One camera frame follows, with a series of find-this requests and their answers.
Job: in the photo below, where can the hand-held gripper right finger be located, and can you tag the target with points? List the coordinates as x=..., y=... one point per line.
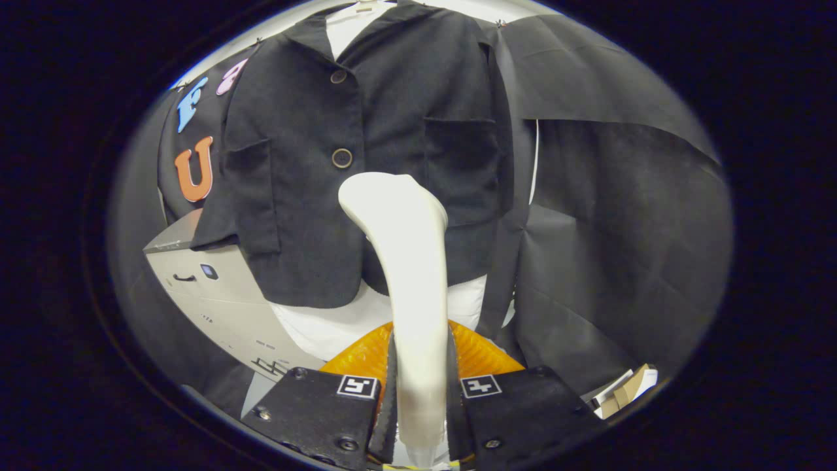
x=458, y=425

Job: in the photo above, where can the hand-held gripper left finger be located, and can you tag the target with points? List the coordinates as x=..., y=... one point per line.
x=387, y=425

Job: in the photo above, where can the white garment steamer head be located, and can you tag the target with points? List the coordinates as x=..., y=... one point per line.
x=418, y=294

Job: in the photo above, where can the black button jacket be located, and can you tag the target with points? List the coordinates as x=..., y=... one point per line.
x=405, y=98

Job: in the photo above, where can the small cardboard box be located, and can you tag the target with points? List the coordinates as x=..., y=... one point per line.
x=628, y=389

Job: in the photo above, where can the grey drawer cabinet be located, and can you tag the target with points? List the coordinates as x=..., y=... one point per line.
x=229, y=307

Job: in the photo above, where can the black backdrop cloth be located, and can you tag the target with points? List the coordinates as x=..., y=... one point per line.
x=621, y=261

